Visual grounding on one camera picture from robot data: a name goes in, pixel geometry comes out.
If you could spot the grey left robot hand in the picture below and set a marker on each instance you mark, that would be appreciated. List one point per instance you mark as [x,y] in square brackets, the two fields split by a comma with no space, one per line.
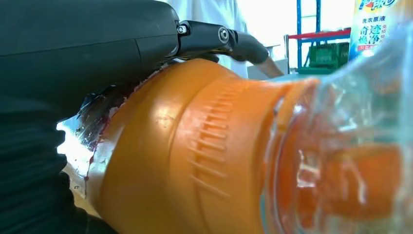
[80,42]

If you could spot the person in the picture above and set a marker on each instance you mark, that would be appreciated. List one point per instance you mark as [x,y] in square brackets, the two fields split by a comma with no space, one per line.
[213,13]

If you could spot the blue metal rack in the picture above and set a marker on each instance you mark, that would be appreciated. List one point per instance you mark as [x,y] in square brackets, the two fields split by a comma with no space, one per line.
[300,19]

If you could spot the red pole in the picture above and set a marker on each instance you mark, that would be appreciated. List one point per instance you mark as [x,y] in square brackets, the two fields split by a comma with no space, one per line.
[319,34]

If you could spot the green plastic crate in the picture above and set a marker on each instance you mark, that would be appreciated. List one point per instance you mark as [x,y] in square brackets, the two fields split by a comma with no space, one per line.
[326,56]

